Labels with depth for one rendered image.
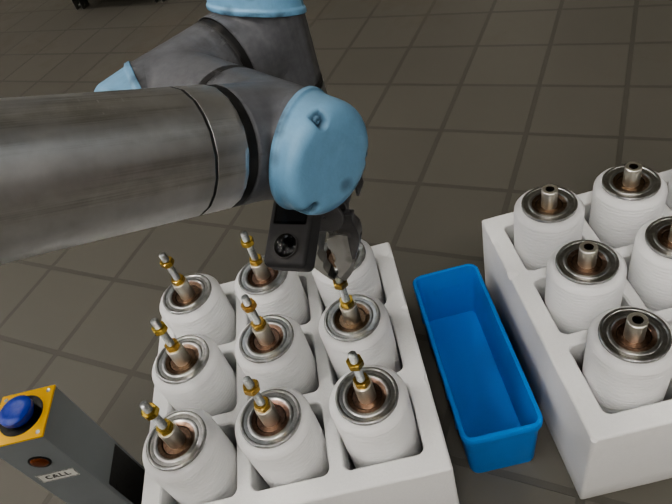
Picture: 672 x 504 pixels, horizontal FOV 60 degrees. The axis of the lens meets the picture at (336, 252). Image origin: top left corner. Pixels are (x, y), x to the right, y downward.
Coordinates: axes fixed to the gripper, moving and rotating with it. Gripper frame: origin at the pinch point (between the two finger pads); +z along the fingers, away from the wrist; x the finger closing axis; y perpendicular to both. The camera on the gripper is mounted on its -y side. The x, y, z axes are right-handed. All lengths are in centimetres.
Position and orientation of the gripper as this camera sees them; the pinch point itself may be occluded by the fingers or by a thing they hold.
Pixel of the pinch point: (335, 276)
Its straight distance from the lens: 69.7
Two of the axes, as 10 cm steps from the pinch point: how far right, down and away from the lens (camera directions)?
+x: -9.4, -0.5, 3.4
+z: 2.2, 6.8, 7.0
